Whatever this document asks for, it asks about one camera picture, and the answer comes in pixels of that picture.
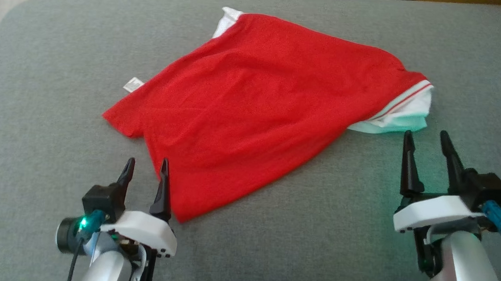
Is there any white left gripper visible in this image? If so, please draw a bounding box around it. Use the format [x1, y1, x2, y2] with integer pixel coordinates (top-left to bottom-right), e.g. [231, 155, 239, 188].
[96, 153, 185, 281]

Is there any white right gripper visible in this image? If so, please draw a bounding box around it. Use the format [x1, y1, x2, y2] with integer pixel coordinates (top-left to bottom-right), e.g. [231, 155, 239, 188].
[388, 127, 494, 281]

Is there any red Bulls jersey white trim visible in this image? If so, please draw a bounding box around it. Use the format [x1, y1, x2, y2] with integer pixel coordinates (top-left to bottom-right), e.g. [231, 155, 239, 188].
[94, 0, 440, 243]

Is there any grey sofa seat cushion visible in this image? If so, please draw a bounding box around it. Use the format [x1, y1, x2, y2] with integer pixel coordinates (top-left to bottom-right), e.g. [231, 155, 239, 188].
[0, 0, 501, 281]

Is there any teal left camera connector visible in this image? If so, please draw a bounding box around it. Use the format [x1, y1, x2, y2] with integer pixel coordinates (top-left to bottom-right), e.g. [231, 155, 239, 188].
[76, 208, 107, 241]

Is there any blue right camera connector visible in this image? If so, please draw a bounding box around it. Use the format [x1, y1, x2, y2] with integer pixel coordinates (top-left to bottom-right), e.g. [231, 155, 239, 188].
[479, 200, 501, 238]

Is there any black left camera cable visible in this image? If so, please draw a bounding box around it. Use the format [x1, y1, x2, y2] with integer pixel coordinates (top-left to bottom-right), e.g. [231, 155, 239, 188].
[66, 233, 88, 281]

